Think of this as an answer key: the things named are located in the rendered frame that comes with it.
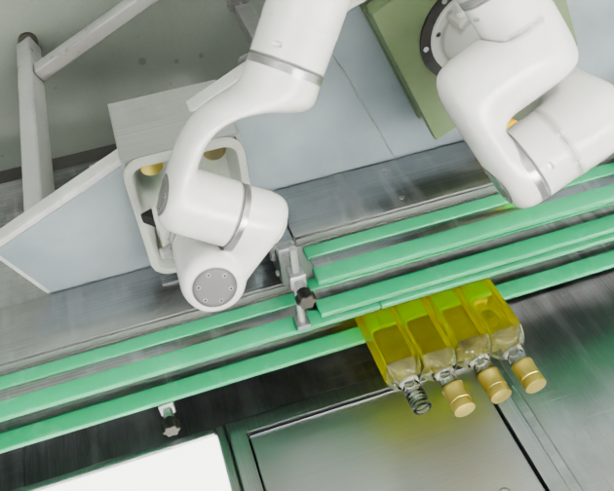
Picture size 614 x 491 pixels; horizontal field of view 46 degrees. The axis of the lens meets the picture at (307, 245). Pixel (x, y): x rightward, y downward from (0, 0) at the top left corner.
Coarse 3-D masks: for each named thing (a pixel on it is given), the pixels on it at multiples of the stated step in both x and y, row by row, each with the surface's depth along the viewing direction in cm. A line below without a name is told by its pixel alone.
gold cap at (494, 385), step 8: (488, 368) 109; (496, 368) 109; (480, 376) 109; (488, 376) 108; (496, 376) 108; (480, 384) 110; (488, 384) 108; (496, 384) 107; (504, 384) 107; (488, 392) 108; (496, 392) 106; (504, 392) 107; (496, 400) 108; (504, 400) 109
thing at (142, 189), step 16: (208, 144) 101; (224, 144) 102; (240, 144) 103; (144, 160) 100; (160, 160) 101; (208, 160) 112; (224, 160) 113; (240, 160) 105; (128, 176) 101; (144, 176) 110; (160, 176) 111; (224, 176) 115; (240, 176) 108; (128, 192) 103; (144, 192) 112; (144, 208) 109; (144, 224) 107; (144, 240) 109; (160, 256) 115; (160, 272) 114
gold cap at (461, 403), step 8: (448, 384) 108; (456, 384) 108; (448, 392) 108; (456, 392) 107; (464, 392) 107; (448, 400) 108; (456, 400) 106; (464, 400) 106; (472, 400) 107; (456, 408) 106; (464, 408) 106; (472, 408) 107; (456, 416) 107
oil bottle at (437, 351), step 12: (420, 300) 119; (408, 312) 117; (420, 312) 117; (432, 312) 117; (408, 324) 115; (420, 324) 115; (432, 324) 115; (420, 336) 114; (432, 336) 113; (444, 336) 113; (420, 348) 112; (432, 348) 112; (444, 348) 112; (432, 360) 110; (444, 360) 111; (456, 360) 112; (432, 372) 111
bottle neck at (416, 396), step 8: (408, 384) 109; (416, 384) 108; (408, 392) 108; (416, 392) 107; (424, 392) 108; (408, 400) 108; (416, 400) 106; (424, 400) 106; (416, 408) 106; (424, 408) 108
